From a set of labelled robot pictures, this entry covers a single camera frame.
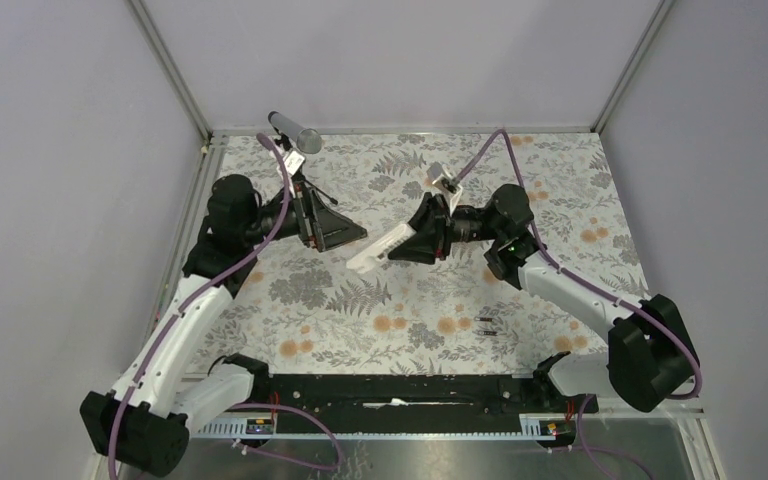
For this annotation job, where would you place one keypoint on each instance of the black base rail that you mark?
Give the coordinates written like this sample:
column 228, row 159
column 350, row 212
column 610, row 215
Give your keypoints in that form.
column 412, row 404

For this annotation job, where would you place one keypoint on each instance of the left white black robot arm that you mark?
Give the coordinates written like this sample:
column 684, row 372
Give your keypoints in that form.
column 144, row 421

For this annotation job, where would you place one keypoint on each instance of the black mini tripod stand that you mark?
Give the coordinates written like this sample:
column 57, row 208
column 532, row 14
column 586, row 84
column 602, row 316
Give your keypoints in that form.
column 284, row 144

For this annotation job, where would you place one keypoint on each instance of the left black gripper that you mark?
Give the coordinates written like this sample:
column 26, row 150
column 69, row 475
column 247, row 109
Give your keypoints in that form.
column 323, row 228

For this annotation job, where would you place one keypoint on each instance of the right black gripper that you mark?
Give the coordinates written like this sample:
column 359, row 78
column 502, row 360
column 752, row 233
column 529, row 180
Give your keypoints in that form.
column 424, row 246

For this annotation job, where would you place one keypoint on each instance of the grey microphone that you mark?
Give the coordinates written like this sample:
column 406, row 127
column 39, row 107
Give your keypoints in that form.
column 306, row 140

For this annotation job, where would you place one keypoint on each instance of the floral patterned table mat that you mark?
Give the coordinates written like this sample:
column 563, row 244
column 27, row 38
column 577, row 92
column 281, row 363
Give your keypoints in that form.
column 303, row 311

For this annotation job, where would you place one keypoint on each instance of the white remote control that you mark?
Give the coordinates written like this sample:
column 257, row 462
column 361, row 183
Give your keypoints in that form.
column 376, row 253

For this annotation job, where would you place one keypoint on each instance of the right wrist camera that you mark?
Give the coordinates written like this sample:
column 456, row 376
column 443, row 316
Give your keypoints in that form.
column 442, row 179

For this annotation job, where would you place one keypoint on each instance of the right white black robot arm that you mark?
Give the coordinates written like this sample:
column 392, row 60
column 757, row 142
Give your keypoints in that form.
column 650, row 357

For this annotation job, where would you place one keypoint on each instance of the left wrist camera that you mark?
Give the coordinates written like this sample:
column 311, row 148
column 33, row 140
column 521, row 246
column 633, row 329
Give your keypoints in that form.
column 293, row 161

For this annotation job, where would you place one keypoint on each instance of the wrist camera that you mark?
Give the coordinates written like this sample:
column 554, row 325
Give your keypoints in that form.
column 293, row 161
column 442, row 179

